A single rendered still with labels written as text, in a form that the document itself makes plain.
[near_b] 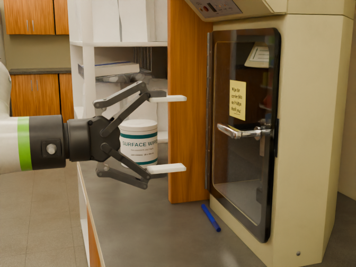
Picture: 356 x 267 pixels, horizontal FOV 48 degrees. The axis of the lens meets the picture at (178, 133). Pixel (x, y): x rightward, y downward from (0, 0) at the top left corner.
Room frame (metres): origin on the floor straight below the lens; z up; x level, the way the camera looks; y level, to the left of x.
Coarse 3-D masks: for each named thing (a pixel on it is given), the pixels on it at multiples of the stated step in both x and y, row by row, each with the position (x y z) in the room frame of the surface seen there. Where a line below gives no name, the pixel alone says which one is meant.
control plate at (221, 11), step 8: (192, 0) 0.92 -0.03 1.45; (200, 0) 0.88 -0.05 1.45; (208, 0) 0.85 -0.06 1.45; (216, 0) 0.82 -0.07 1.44; (224, 0) 0.79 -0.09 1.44; (232, 0) 0.76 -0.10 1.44; (208, 8) 0.89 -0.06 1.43; (216, 8) 0.85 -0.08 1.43; (224, 8) 0.82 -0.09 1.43; (232, 8) 0.79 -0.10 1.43; (208, 16) 0.92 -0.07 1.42; (216, 16) 0.88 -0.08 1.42
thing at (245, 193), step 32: (224, 32) 0.89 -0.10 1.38; (256, 32) 0.75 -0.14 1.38; (224, 64) 0.89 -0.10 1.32; (256, 64) 0.75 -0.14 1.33; (224, 96) 0.89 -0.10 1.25; (256, 96) 0.74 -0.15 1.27; (224, 160) 0.88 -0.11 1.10; (256, 160) 0.73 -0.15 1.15; (224, 192) 0.87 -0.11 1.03; (256, 192) 0.73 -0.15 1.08; (256, 224) 0.72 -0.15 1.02
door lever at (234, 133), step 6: (222, 126) 0.77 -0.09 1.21; (228, 126) 0.75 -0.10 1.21; (228, 132) 0.74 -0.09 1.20; (234, 132) 0.71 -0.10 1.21; (240, 132) 0.71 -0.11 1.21; (246, 132) 0.72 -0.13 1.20; (252, 132) 0.72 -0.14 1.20; (258, 132) 0.72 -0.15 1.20; (234, 138) 0.71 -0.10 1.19; (240, 138) 0.71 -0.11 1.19; (258, 138) 0.72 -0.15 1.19
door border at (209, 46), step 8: (208, 48) 0.98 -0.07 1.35; (208, 72) 0.98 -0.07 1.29; (208, 80) 0.98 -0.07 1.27; (208, 88) 0.98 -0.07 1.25; (208, 96) 0.98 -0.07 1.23; (208, 104) 0.98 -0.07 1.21; (208, 112) 0.98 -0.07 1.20; (208, 120) 0.98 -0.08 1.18; (208, 128) 0.97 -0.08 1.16; (208, 136) 0.97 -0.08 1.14; (208, 144) 0.97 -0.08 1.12; (208, 152) 0.97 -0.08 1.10; (208, 160) 0.97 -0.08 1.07; (208, 168) 0.97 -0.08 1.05; (208, 176) 0.97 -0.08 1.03; (208, 184) 0.97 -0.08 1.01
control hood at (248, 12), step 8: (184, 0) 0.96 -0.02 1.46; (240, 0) 0.74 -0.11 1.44; (248, 0) 0.71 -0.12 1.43; (256, 0) 0.69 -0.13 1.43; (264, 0) 0.67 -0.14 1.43; (272, 0) 0.68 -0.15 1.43; (280, 0) 0.68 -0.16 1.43; (192, 8) 0.97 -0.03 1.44; (240, 8) 0.76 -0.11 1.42; (248, 8) 0.74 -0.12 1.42; (256, 8) 0.71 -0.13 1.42; (264, 8) 0.69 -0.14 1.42; (272, 8) 0.68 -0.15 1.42; (280, 8) 0.68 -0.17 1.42; (200, 16) 0.97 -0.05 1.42; (224, 16) 0.85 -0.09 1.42; (232, 16) 0.82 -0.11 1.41; (240, 16) 0.80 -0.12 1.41; (248, 16) 0.77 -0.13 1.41; (256, 16) 0.76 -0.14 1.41
